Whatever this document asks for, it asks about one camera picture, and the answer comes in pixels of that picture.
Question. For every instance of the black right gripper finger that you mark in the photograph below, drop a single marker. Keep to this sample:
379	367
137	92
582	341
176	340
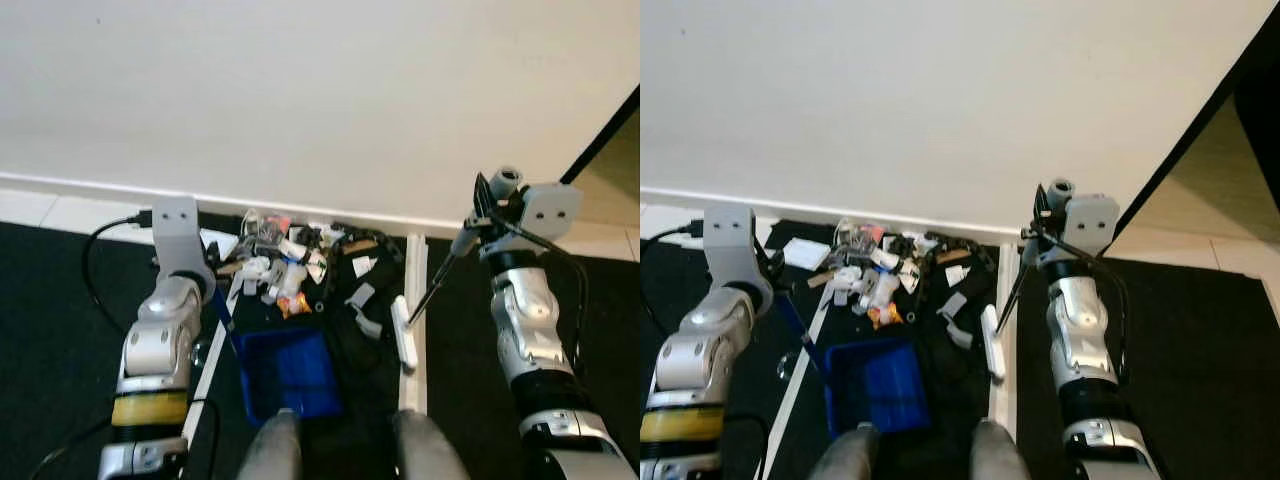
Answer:
1039	212
483	200

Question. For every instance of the blue plastic dustpan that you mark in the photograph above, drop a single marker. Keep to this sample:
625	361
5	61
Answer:
880	385
290	375

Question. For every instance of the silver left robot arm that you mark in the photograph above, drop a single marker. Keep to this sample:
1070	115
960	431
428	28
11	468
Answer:
700	340
160	340

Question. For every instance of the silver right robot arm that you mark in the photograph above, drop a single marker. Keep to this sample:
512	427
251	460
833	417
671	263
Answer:
525	320
1075	330

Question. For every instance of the white paper sheet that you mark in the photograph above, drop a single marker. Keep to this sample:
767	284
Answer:
218	243
806	254

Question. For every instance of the clear crumpled plastic wrap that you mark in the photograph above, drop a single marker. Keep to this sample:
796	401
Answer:
855	240
262	230

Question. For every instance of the white crumpled paper scrap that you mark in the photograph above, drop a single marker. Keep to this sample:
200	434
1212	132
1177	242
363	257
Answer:
285	275
872	285

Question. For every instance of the orange snack wrapper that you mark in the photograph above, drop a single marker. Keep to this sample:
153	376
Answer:
885	316
294	306

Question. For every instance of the grey left robot leg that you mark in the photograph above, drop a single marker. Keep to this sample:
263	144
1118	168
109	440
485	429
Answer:
270	450
845	455

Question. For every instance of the grey robot leg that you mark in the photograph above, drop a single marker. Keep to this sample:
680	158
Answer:
845	455
1000	455
270	450
430	450

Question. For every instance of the grey right robot leg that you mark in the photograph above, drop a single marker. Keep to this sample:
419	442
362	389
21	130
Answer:
1000	455
430	450

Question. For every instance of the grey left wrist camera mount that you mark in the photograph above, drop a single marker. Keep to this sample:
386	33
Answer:
728	240
175	235

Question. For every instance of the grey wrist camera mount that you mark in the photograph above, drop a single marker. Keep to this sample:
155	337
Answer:
175	235
550	210
1092	222
728	240

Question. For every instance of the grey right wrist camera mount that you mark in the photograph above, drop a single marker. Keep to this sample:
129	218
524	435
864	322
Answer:
550	210
1092	222

